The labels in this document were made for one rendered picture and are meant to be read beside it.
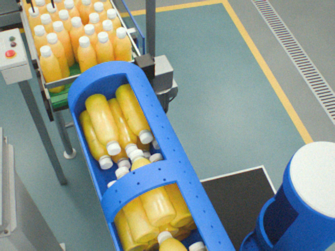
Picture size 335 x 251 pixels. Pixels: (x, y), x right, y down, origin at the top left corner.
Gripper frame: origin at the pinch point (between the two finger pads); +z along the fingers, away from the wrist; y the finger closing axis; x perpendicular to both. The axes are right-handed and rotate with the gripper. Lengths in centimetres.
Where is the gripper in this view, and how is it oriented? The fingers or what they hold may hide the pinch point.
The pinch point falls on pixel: (41, 1)
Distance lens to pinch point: 144.3
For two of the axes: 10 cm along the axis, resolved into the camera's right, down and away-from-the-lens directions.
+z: -0.2, 6.0, 8.0
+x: -3.7, -7.5, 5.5
